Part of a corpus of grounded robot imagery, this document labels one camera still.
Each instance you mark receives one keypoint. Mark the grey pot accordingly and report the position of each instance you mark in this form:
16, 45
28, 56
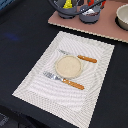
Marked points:
90, 18
66, 13

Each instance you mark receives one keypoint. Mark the round wooden plate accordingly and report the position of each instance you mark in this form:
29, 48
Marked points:
68, 66

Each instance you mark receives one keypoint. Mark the yellow toy cheese wedge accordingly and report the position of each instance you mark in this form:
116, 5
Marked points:
68, 4

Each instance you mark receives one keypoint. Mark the toy fork wooden handle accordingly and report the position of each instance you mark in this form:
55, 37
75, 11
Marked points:
54, 77

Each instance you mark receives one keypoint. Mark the beige bowl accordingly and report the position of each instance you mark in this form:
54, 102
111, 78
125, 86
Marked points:
122, 15

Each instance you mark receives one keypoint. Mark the red toy tomato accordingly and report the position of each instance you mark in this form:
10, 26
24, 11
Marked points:
91, 2

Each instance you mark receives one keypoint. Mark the woven grey placemat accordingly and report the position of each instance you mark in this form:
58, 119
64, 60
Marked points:
66, 102

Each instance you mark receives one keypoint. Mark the grey pot on stove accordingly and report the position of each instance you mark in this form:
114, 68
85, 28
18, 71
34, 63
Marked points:
90, 18

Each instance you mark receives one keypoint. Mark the brown toy stove board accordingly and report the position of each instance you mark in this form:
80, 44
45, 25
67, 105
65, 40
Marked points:
104, 27

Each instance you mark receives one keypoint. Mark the toy knife wooden handle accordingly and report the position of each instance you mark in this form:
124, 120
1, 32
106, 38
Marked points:
79, 56

